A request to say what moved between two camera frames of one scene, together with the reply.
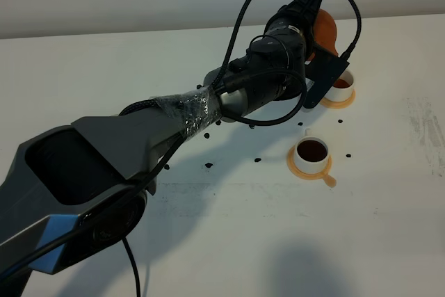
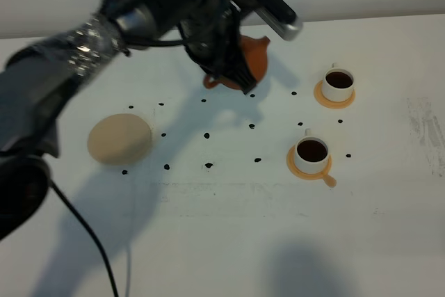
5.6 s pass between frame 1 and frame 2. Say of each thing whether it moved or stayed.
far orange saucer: stayed
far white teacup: stayed
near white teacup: stayed
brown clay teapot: moved
